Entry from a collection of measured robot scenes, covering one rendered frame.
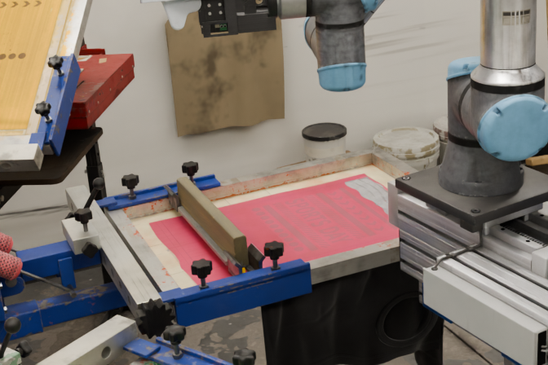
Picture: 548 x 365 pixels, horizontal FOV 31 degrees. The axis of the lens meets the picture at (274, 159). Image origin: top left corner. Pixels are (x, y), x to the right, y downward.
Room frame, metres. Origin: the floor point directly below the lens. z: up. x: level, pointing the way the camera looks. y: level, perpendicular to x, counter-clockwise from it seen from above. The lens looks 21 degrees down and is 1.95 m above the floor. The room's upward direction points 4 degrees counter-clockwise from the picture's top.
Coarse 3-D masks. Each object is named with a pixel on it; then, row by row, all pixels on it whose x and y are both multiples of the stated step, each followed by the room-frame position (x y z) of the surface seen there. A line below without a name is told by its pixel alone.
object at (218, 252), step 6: (180, 210) 2.21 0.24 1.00; (186, 210) 2.21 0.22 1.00; (186, 216) 2.17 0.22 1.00; (192, 222) 2.13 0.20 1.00; (198, 228) 2.09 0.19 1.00; (198, 234) 2.08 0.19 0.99; (204, 234) 2.06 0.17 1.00; (204, 240) 2.04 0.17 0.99; (210, 240) 2.02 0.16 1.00; (210, 246) 2.00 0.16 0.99; (216, 246) 1.99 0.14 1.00; (216, 252) 1.96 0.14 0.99; (222, 252) 1.96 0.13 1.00; (222, 258) 1.93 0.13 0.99
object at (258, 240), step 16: (256, 240) 2.09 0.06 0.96; (272, 240) 2.08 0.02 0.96; (352, 240) 2.05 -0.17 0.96; (368, 240) 2.04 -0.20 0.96; (384, 240) 2.03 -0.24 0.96; (176, 256) 2.04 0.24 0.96; (192, 256) 2.03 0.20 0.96; (208, 256) 2.02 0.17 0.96; (288, 256) 1.99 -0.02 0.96; (304, 256) 1.99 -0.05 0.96; (320, 256) 1.98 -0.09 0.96; (224, 272) 1.94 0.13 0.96
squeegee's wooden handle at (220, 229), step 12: (180, 180) 2.25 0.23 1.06; (180, 192) 2.24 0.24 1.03; (192, 192) 2.16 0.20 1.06; (180, 204) 2.25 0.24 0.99; (192, 204) 2.15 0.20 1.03; (204, 204) 2.08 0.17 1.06; (192, 216) 2.16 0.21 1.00; (204, 216) 2.07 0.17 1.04; (216, 216) 2.01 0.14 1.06; (204, 228) 2.08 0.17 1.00; (216, 228) 1.99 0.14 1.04; (228, 228) 1.94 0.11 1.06; (216, 240) 2.00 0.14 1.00; (228, 240) 1.92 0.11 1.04; (240, 240) 1.89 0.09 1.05; (228, 252) 1.92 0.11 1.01; (240, 252) 1.89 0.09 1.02
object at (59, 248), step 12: (24, 252) 1.94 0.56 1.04; (36, 252) 1.93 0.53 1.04; (48, 252) 1.93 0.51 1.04; (60, 252) 1.92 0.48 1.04; (72, 252) 1.93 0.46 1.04; (24, 264) 1.89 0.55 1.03; (36, 264) 1.90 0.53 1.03; (48, 264) 1.91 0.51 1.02; (84, 264) 1.94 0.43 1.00; (96, 264) 1.95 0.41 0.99; (24, 276) 1.89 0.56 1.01
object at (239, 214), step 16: (352, 176) 2.44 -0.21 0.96; (288, 192) 2.37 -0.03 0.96; (304, 192) 2.36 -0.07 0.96; (352, 192) 2.33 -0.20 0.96; (224, 208) 2.30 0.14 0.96; (240, 208) 2.29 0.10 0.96; (160, 224) 2.22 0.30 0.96; (176, 224) 2.22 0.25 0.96; (240, 224) 2.19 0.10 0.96; (256, 224) 2.18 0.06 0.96; (176, 240) 2.12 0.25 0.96; (192, 240) 2.11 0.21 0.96
